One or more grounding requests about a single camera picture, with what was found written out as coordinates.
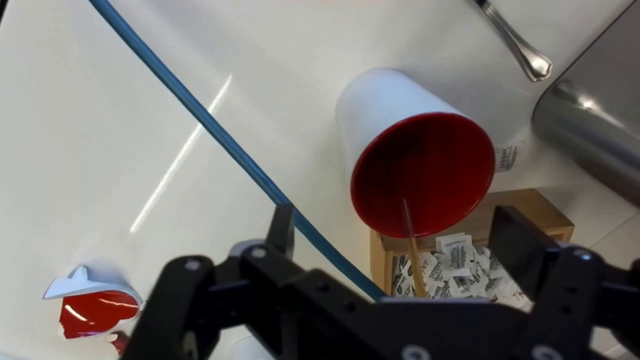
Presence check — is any small red mug shard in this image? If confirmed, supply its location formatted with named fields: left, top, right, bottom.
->
left=110, top=330, right=132, bottom=357

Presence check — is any cardboard box of sugar packets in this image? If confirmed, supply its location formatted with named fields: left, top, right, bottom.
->
left=368, top=189, right=575, bottom=317

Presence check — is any metal spoon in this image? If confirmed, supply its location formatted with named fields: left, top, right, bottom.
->
left=474, top=0, right=556, bottom=85

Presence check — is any long dark blue cable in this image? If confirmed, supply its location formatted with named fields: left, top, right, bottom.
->
left=87, top=0, right=388, bottom=303

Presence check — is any large red mug shard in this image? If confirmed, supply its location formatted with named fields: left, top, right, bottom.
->
left=41, top=263, right=144, bottom=343

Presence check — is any stainless steel bin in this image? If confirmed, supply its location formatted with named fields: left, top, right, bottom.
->
left=529, top=0, right=640, bottom=208

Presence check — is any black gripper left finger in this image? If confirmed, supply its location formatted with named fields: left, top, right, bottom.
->
left=121, top=203, right=316, bottom=360

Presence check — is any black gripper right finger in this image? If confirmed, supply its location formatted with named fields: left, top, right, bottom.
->
left=490, top=205, right=640, bottom=360

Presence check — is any white mug red interior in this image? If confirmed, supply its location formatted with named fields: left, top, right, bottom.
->
left=334, top=67, right=498, bottom=240

